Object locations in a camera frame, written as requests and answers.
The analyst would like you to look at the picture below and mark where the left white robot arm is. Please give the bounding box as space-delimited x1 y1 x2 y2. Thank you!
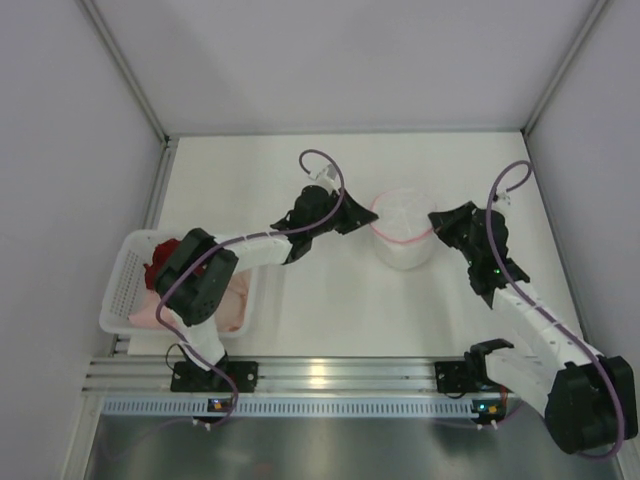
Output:
145 185 379 391

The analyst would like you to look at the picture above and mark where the left aluminium frame post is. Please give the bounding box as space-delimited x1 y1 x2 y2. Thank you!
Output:
74 0 174 149

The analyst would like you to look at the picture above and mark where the white slotted cable duct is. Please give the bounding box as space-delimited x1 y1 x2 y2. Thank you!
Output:
102 397 504 419

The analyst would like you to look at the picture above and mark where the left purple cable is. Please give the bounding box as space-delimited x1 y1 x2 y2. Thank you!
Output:
155 148 347 431

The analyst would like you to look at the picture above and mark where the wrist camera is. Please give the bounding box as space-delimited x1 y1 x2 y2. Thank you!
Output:
492 191 511 208
307 165 340 192

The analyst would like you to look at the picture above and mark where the red bra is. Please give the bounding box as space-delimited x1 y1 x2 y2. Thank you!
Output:
144 238 200 294

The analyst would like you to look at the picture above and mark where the aluminium frame post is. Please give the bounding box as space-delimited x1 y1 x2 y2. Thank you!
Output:
74 0 174 149
520 0 615 141

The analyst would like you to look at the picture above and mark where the pink garment in basket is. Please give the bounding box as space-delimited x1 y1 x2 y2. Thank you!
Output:
128 271 251 334

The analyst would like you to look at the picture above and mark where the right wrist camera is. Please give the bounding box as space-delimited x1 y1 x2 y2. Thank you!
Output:
492 191 511 208

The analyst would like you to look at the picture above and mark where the aluminium mounting rail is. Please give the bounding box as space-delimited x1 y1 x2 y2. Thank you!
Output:
81 356 443 397

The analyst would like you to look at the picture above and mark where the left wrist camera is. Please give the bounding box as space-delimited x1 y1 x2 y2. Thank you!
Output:
307 165 340 192

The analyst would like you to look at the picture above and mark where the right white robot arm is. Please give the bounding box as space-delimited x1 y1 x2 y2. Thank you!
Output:
428 202 638 454

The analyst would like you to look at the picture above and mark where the white plastic laundry basket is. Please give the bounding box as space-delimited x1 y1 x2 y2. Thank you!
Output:
99 228 264 340

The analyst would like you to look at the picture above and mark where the white mesh laundry bag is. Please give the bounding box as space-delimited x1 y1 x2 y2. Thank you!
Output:
370 187 437 271

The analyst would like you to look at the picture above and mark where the right aluminium frame post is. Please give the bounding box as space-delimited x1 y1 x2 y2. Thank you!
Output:
520 0 615 141

